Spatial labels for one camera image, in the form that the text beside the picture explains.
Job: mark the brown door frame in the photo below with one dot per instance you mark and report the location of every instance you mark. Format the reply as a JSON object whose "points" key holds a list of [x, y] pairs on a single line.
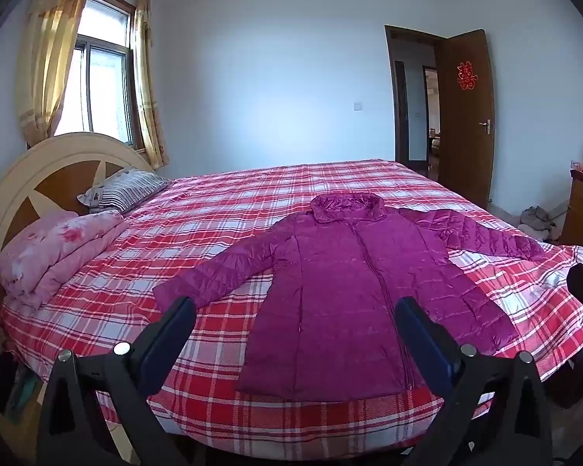
{"points": [[391, 82]]}

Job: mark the purple down jacket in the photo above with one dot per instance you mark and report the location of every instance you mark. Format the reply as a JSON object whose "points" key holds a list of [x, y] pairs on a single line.
{"points": [[345, 291]]}

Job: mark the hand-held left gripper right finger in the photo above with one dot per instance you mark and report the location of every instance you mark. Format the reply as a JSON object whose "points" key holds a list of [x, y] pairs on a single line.
{"points": [[425, 337]]}

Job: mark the brown wooden door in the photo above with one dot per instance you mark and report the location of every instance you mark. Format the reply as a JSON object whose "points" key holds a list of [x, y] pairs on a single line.
{"points": [[466, 155]]}

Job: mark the pink floral quilt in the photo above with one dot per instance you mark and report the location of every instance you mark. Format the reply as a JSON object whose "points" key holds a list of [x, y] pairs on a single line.
{"points": [[53, 252]]}

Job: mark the cream wooden headboard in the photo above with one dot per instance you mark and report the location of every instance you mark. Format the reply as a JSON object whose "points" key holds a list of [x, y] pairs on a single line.
{"points": [[9, 189]]}

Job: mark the striped pillow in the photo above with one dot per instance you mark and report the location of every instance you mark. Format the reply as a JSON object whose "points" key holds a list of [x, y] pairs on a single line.
{"points": [[121, 189]]}

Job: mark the red paper door decoration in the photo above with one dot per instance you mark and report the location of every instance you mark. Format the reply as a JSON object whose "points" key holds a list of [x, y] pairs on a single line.
{"points": [[466, 76]]}

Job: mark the red plaid bed sheet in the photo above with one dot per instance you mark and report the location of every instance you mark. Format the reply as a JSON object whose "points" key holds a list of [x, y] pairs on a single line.
{"points": [[126, 272]]}

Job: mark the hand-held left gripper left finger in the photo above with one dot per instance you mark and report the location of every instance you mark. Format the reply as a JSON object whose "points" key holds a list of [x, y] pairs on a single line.
{"points": [[167, 337]]}

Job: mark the grey cloth pile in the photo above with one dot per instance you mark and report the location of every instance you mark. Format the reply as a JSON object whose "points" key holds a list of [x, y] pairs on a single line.
{"points": [[539, 223]]}

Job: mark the window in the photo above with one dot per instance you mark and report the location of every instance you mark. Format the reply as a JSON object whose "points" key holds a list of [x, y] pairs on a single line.
{"points": [[104, 73]]}

